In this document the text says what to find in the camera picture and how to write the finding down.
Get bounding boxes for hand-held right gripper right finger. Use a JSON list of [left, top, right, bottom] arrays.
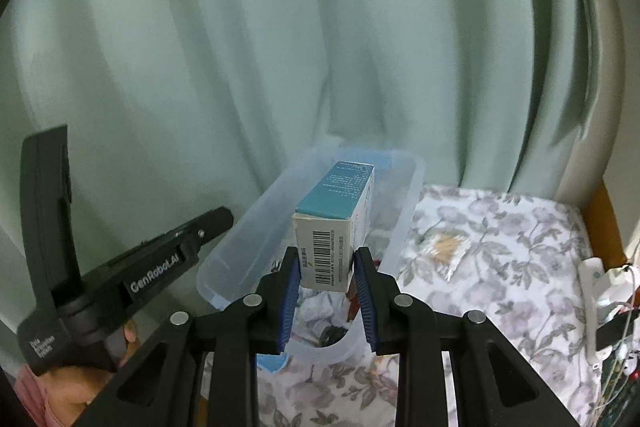
[[352, 247, 571, 427]]

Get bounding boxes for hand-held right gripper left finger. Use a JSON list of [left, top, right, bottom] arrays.
[[70, 246, 301, 427]]

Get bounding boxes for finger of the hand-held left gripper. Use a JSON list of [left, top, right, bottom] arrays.
[[106, 206, 235, 279]]

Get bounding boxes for white paper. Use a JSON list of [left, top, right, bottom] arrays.
[[257, 257, 363, 348]]

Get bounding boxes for clear plastic storage container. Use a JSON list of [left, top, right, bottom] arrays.
[[196, 146, 426, 365]]

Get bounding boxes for white and teal small box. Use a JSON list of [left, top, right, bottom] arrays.
[[291, 161, 376, 293]]

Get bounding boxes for person's left hand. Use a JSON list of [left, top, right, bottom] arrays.
[[14, 323, 142, 427]]

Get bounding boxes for cotton swab packet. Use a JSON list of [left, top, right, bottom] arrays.
[[420, 231, 468, 280]]

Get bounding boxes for grey floral bedsheet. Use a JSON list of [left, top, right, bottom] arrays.
[[200, 184, 601, 427]]

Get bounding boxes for pale green curtain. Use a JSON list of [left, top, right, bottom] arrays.
[[0, 0, 616, 358]]

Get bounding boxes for white power strip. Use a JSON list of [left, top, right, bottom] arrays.
[[577, 257, 640, 370]]

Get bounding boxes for black charger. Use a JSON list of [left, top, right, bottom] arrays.
[[595, 307, 640, 350]]

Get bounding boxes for cream white upright appliance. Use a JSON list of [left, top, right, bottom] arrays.
[[552, 0, 640, 268]]

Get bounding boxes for wooden bed frame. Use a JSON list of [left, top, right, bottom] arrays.
[[582, 179, 628, 275]]

